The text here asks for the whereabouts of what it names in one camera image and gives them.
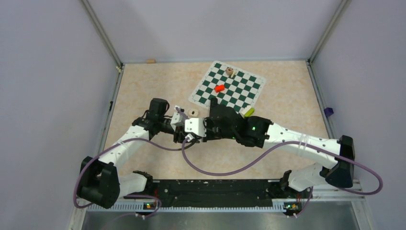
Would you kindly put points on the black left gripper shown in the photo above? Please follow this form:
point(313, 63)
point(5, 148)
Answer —
point(179, 134)

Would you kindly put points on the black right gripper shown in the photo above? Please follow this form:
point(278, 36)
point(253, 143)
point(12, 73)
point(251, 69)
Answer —
point(208, 137)

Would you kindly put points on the cream earbud case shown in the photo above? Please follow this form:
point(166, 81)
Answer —
point(193, 113)

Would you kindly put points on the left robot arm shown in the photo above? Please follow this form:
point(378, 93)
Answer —
point(99, 182)

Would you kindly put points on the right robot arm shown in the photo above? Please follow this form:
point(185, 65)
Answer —
point(329, 155)

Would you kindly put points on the white and green toy brick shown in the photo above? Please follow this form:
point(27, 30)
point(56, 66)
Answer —
point(248, 111)

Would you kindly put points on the red toy brick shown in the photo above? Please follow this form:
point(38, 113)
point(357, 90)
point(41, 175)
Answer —
point(219, 88)

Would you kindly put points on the green white chessboard mat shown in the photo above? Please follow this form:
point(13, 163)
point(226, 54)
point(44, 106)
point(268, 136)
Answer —
point(242, 90)

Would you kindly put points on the wooden letter cube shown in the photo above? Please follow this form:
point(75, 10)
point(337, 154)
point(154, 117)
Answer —
point(229, 71)

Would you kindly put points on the wooden cork piece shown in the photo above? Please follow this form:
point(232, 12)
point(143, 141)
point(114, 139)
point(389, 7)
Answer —
point(150, 61)

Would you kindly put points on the purple object outside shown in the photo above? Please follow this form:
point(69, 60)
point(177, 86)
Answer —
point(328, 111)

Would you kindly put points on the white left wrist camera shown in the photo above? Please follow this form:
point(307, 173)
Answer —
point(179, 117)

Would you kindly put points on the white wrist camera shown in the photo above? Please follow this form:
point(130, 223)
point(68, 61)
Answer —
point(179, 117)
point(194, 127)

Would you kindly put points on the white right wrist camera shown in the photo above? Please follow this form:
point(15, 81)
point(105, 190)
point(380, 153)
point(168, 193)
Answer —
point(194, 127)

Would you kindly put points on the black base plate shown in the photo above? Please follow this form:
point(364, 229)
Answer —
point(227, 193)

